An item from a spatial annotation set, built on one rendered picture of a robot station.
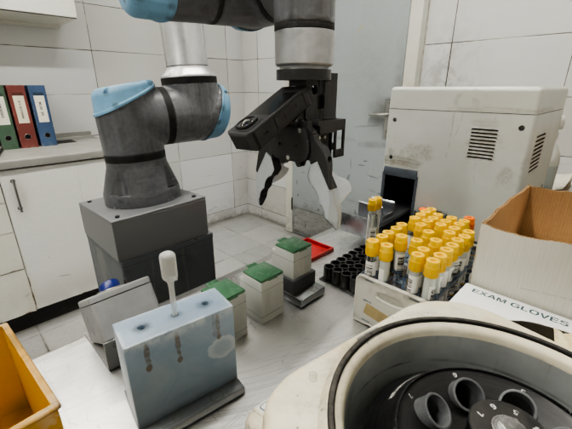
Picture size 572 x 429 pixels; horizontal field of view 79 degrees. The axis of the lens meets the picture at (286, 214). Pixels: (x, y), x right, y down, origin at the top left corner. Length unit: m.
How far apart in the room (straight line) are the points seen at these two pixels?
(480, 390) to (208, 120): 0.65
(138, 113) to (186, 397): 0.51
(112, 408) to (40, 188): 1.67
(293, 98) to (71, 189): 1.71
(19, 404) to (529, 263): 0.54
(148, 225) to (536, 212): 0.67
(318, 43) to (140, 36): 2.43
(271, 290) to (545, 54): 1.81
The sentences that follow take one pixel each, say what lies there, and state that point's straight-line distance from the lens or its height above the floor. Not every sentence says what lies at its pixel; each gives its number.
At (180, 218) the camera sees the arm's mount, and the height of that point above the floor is 0.93.
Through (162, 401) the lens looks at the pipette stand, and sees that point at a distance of 0.37.
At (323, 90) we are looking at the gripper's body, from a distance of 0.49.
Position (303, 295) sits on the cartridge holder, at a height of 0.89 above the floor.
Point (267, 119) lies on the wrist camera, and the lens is 0.41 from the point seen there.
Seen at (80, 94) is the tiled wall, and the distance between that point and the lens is 2.66.
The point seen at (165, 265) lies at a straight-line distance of 0.31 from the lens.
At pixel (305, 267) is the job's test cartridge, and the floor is 0.92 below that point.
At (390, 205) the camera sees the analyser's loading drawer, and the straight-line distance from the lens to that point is 0.77.
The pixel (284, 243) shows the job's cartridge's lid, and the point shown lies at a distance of 0.51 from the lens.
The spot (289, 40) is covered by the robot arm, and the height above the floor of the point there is 1.22.
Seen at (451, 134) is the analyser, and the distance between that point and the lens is 0.77.
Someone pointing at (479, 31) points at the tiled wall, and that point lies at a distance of 2.16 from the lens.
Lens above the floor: 1.17
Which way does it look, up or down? 20 degrees down
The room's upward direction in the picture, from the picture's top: straight up
